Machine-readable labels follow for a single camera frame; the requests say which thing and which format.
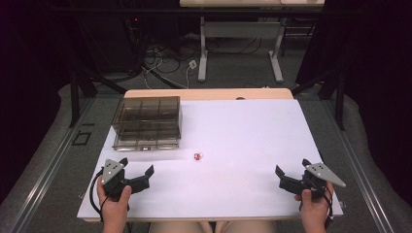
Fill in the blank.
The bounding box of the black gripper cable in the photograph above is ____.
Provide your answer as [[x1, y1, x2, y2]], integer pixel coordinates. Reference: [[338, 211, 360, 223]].
[[88, 168, 108, 223], [324, 185, 335, 230]]

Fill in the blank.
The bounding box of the person's right hand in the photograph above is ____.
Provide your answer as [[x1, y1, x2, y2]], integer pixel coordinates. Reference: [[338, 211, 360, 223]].
[[293, 180, 335, 227]]

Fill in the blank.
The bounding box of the white metal-legged desk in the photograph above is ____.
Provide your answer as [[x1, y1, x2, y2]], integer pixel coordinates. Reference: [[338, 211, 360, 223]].
[[179, 0, 326, 83]]

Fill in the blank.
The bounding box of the brown transparent compartment box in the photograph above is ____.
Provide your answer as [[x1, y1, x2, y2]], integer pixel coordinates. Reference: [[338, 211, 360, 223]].
[[111, 95, 183, 152]]

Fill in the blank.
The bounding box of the black metal stand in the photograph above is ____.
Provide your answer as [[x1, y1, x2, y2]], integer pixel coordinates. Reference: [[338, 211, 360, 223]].
[[68, 66, 128, 129], [291, 69, 346, 132]]

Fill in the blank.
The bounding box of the person's left leg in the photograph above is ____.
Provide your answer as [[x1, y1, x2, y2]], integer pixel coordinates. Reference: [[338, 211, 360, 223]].
[[148, 220, 214, 233]]

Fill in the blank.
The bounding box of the light wooden table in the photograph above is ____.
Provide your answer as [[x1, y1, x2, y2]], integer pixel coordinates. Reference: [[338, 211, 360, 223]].
[[77, 87, 344, 224]]

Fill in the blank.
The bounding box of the white table mat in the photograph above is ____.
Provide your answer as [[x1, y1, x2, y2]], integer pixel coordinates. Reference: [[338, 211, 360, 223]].
[[77, 98, 344, 221]]

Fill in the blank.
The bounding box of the dark curtain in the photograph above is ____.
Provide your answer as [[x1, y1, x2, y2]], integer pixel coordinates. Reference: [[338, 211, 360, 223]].
[[294, 0, 412, 207], [0, 0, 82, 205]]

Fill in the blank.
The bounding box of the person's right leg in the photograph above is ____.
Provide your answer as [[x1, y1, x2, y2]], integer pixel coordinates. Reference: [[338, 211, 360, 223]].
[[215, 220, 279, 233]]

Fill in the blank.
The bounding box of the tangle of floor cables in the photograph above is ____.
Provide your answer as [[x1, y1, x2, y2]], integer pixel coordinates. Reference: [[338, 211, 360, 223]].
[[122, 30, 263, 90]]

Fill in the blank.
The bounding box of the person's left hand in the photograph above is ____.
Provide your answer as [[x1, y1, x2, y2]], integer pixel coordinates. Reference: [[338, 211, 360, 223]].
[[96, 175, 133, 226]]

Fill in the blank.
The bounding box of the grey metal floor rail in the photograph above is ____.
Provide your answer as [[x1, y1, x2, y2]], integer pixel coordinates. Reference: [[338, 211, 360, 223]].
[[7, 96, 97, 233], [324, 96, 396, 233]]

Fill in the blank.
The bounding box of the person's leg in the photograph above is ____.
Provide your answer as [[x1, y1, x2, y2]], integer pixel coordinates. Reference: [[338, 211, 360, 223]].
[[148, 220, 214, 233], [215, 220, 279, 233]]

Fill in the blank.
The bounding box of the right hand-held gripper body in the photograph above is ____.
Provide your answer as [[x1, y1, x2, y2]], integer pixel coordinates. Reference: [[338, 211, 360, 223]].
[[300, 162, 347, 200]]

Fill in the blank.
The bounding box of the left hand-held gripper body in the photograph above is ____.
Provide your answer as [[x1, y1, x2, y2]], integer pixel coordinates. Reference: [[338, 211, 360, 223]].
[[100, 158, 132, 203]]

